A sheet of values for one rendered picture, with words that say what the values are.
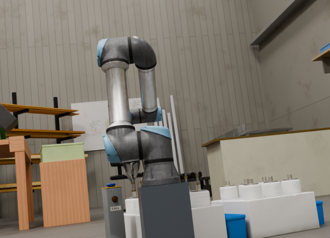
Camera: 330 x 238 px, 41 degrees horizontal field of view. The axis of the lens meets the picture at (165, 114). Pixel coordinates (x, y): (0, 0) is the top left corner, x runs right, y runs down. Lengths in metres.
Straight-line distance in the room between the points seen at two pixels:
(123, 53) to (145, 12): 7.92
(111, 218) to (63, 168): 2.89
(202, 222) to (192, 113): 7.34
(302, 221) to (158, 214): 0.91
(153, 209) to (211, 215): 0.46
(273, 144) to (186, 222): 3.23
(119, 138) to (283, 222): 0.97
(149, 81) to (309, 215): 1.05
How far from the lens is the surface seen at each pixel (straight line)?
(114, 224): 1.96
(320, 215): 2.55
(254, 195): 2.23
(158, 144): 1.70
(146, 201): 1.66
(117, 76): 1.82
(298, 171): 4.91
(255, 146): 4.76
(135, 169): 2.23
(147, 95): 2.04
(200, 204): 2.07
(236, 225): 2.15
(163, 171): 1.69
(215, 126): 9.36
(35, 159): 7.69
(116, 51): 1.86
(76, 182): 4.81
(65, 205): 4.81
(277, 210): 2.26
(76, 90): 9.23
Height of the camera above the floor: 0.30
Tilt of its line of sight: 9 degrees up
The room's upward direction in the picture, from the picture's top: 6 degrees counter-clockwise
